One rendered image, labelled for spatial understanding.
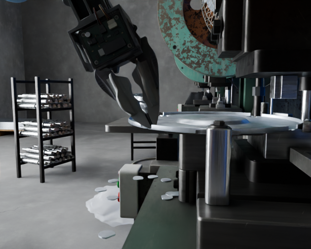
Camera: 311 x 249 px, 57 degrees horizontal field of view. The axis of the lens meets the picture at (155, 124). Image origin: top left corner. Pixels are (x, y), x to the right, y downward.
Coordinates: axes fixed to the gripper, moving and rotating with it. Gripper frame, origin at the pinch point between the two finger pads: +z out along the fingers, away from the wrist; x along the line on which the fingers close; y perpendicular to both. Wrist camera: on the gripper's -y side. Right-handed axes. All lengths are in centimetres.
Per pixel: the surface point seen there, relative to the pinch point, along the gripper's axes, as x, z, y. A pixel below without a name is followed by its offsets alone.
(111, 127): -6.8, -1.2, -3.6
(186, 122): 4.4, 3.3, -5.3
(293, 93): 21.8, 6.2, -7.1
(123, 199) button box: -20.3, 17.7, -31.0
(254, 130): 12.2, 6.7, 3.8
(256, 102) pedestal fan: 34, 18, -94
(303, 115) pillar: 24.9, 12.6, -16.8
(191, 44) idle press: 22, -25, -142
